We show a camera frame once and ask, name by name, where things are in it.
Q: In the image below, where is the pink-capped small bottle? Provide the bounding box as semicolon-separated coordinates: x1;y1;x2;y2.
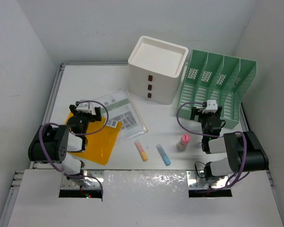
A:
177;134;191;151

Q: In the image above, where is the blue highlighter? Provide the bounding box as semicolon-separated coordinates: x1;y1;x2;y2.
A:
156;144;171;166

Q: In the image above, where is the white three-drawer storage box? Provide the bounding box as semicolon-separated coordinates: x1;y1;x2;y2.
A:
128;36;189;105

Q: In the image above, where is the orange pink highlighter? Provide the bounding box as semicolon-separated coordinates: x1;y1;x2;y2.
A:
134;140;148;162

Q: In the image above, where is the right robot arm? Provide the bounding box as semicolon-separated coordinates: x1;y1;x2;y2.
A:
190;106;269;181

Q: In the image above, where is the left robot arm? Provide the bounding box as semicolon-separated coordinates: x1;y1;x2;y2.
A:
28;103;102;181

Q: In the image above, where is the clear sleeve with documents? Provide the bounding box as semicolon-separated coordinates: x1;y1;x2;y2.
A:
96;89;147;143

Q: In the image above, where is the orange plastic folder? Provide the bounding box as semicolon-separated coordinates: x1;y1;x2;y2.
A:
67;121;122;165

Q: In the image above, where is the green plastic file organizer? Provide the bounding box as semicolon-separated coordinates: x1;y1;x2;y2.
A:
178;50;257;129

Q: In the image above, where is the white foam front panel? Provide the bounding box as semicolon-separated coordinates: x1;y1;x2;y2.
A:
9;169;282;227

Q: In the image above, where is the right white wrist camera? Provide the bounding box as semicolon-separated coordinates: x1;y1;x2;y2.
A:
202;99;218;114

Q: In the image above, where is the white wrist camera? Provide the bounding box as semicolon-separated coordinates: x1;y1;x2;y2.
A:
76;102;96;114
202;99;218;114

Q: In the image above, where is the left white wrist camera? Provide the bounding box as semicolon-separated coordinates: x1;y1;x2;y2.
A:
76;102;96;114

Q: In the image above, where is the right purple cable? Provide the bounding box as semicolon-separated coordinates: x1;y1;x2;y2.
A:
176;101;251;191

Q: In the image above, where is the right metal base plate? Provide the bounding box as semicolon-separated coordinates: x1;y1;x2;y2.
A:
186;170;229;190

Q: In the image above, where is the metal base plate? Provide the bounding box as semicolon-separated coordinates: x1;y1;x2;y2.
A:
60;170;104;190
186;170;229;190

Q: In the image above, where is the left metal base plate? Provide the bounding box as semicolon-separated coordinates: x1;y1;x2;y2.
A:
60;170;104;190

